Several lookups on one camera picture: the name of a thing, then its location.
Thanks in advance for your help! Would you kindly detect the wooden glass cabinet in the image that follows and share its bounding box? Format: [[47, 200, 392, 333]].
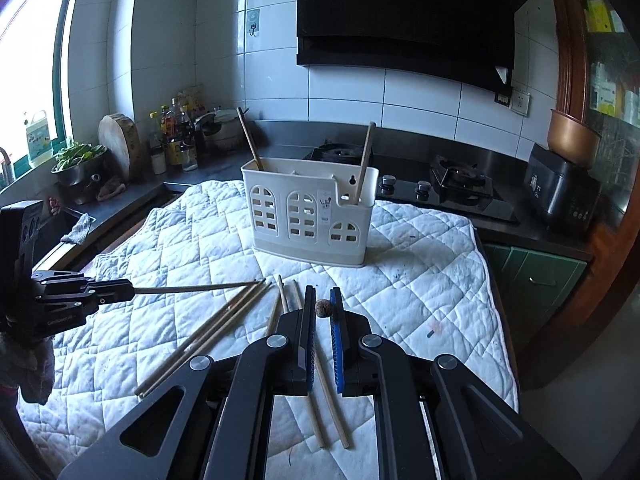
[[542, 0, 640, 396]]

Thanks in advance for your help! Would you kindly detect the grey checked dishcloth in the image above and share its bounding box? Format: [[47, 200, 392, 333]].
[[61, 213, 96, 246]]

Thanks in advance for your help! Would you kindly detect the steel pressure cooker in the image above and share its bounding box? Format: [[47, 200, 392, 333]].
[[195, 106, 256, 153]]

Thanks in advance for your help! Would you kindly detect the dish soap bottle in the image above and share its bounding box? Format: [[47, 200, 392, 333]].
[[24, 110, 53, 168]]

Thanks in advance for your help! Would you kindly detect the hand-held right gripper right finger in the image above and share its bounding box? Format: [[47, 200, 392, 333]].
[[329, 287, 583, 480]]

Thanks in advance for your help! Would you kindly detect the steel faucet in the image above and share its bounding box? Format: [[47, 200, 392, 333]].
[[0, 147, 16, 186]]

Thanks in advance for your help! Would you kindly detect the white green box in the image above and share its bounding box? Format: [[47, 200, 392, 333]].
[[590, 62, 621, 113]]

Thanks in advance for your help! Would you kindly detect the black rice cooker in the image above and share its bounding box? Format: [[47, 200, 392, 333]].
[[523, 142, 601, 236]]

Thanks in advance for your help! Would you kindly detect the wooden chopsticks bundle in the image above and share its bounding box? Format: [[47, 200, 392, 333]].
[[276, 275, 327, 449]]

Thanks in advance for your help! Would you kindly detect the window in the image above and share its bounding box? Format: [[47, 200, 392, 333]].
[[0, 0, 88, 171]]

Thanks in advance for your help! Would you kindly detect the round wooden chopping block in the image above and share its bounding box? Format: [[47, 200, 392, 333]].
[[98, 113, 142, 183]]

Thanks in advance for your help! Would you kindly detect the person's left forearm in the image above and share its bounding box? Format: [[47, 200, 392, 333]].
[[0, 332, 55, 406]]

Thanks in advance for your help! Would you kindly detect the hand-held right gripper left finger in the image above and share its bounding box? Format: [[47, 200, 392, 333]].
[[57, 285, 317, 480]]

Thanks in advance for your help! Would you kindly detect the steel bowl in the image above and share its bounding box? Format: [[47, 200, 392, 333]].
[[51, 152, 110, 206]]

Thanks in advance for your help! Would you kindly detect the pinkish rag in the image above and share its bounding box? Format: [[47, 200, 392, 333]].
[[96, 178, 127, 202]]

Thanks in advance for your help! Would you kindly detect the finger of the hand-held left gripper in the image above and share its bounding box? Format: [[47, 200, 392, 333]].
[[37, 290, 135, 311], [32, 270, 135, 292]]

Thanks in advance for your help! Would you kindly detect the wooden chopstick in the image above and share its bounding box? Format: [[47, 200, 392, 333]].
[[292, 280, 349, 449], [134, 282, 261, 395], [354, 122, 377, 206], [266, 290, 282, 339], [132, 280, 266, 295], [187, 282, 275, 361], [139, 282, 267, 399]]

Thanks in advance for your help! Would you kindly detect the white plastic utensil holder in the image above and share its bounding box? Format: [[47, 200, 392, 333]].
[[241, 156, 379, 267]]

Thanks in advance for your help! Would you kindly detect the dark sauce bottle yellow label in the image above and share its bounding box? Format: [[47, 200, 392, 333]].
[[166, 99, 183, 166]]

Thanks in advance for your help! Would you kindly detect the yellow box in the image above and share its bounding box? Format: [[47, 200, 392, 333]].
[[585, 0, 626, 33]]

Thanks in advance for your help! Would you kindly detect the copper inner pot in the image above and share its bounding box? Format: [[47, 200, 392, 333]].
[[546, 108, 603, 170]]

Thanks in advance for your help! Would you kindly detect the white quilted mat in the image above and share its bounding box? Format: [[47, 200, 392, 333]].
[[17, 178, 518, 480]]

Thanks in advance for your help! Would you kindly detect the steel kitchen counter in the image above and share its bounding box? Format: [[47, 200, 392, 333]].
[[0, 120, 596, 261]]

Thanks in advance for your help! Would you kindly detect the green lower cabinet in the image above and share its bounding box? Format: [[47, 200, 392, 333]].
[[480, 240, 588, 356]]

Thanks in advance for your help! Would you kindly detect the black range hood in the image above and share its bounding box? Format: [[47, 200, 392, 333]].
[[279, 0, 541, 92]]

